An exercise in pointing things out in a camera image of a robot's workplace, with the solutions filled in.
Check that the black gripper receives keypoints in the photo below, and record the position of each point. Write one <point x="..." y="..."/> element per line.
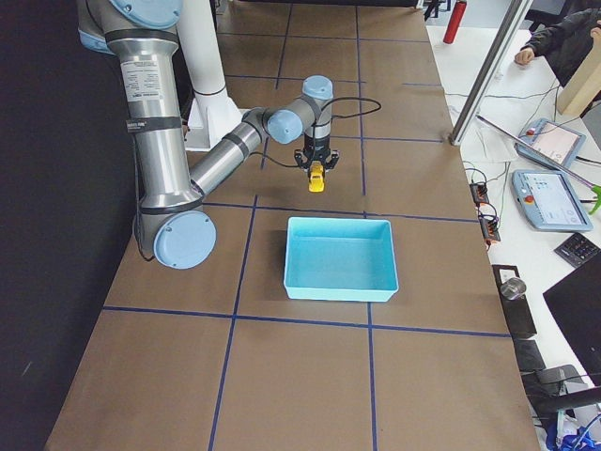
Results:
<point x="316" y="151"/>

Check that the yellow beetle toy car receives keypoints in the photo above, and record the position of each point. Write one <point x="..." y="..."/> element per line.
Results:
<point x="316" y="177"/>

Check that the person forearm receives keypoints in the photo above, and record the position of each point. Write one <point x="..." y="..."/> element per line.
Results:
<point x="565" y="45"/>

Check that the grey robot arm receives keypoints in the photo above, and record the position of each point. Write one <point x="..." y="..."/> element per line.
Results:
<point x="169" y="223"/>

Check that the light blue plastic bin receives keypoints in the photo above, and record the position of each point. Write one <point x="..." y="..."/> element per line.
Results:
<point x="340" y="259"/>

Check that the far orange power strip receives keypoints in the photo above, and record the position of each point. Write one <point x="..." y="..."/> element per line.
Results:
<point x="479" y="192"/>

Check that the orange power strip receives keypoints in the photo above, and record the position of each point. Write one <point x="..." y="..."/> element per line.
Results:
<point x="479" y="192"/>
<point x="489" y="224"/>

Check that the red cylinder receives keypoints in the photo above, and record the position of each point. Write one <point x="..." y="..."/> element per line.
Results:
<point x="453" y="25"/>

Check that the near orange power strip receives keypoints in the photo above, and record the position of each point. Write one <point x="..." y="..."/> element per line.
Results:
<point x="489" y="224"/>

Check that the person hand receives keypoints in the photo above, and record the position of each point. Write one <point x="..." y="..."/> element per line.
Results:
<point x="525" y="56"/>

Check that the near blue teach pendant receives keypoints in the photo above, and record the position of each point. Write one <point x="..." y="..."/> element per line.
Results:
<point x="548" y="201"/>

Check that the blue teach pendant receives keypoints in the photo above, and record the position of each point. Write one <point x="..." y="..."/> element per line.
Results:
<point x="548" y="201"/>
<point x="559" y="143"/>

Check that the silver metal cup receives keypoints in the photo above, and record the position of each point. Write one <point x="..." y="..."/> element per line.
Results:
<point x="513" y="288"/>

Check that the far blue teach pendant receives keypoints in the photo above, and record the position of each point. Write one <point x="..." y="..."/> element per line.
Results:
<point x="559" y="143"/>

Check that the wooden board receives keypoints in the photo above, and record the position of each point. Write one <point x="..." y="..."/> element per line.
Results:
<point x="584" y="84"/>

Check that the black calculator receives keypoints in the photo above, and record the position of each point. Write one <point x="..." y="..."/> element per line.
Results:
<point x="577" y="250"/>

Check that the black monitor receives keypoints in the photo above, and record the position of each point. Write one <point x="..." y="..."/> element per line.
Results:
<point x="574" y="303"/>

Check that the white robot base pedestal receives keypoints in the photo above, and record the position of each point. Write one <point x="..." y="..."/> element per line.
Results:
<point x="214" y="113"/>

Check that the aluminium frame post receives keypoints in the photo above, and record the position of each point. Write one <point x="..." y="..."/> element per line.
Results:
<point x="512" y="19"/>

